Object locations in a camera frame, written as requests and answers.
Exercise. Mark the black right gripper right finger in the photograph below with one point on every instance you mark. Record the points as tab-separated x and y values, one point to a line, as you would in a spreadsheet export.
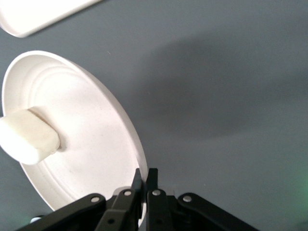
156	211

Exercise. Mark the round cream plate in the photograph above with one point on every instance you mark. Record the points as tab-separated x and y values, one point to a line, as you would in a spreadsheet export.
91	125

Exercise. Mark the cream rabbit print tray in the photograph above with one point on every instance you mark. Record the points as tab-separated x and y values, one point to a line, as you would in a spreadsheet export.
29	16

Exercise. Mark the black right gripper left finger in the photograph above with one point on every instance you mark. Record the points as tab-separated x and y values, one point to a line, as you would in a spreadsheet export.
127	209

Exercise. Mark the white bun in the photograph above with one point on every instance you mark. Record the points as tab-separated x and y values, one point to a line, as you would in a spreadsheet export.
26	137

